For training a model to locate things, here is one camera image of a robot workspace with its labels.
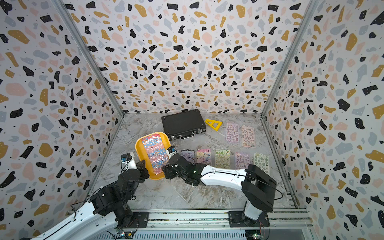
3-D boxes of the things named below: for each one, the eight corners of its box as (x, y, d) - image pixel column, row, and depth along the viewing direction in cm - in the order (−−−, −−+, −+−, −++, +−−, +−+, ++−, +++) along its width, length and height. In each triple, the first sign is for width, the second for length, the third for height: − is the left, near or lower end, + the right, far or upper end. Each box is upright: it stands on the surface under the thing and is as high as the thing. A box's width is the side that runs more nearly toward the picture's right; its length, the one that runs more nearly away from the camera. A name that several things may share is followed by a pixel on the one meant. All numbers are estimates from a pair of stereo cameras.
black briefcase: (168, 143, 106) (166, 138, 102) (162, 121, 120) (161, 116, 115) (207, 133, 112) (207, 128, 108) (197, 113, 126) (197, 107, 122)
